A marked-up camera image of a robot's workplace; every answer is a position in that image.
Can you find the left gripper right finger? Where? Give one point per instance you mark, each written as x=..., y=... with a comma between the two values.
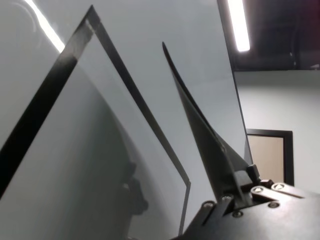
x=275, y=193

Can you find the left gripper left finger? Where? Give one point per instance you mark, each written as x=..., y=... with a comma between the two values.
x=217, y=207

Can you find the black robot print poster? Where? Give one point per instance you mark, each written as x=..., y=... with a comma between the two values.
x=207, y=150

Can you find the black framed beige door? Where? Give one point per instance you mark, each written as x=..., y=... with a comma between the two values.
x=268, y=160

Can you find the white ceiling light bar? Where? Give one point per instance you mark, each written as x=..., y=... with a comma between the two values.
x=238, y=25

